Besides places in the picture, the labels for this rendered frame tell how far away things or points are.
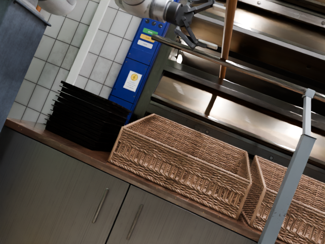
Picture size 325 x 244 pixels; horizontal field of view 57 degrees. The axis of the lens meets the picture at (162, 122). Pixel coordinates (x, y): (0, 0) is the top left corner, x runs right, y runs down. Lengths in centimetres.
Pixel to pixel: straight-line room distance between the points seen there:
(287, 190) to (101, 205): 66
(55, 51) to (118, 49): 40
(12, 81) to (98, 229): 65
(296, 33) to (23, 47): 137
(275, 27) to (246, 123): 56
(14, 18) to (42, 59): 83
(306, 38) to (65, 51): 139
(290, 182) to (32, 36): 107
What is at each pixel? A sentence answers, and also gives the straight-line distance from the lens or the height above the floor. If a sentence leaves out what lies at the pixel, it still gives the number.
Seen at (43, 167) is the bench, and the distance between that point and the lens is 128.
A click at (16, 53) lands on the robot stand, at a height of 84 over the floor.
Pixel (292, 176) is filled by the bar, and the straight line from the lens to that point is 109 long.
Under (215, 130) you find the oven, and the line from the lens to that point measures 165.
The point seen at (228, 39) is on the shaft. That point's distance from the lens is 115.
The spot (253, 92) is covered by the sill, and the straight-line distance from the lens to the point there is 170.
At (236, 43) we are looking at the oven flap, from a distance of 172.
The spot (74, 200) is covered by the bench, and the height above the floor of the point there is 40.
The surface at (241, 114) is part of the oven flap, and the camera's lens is 168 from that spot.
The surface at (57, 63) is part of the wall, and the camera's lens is 195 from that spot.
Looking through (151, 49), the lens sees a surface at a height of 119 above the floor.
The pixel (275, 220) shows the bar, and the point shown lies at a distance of 110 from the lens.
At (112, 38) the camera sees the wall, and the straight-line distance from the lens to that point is 186.
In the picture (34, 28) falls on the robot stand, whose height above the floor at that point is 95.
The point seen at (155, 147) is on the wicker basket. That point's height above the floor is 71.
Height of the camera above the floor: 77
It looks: 2 degrees up
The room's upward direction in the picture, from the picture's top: 23 degrees clockwise
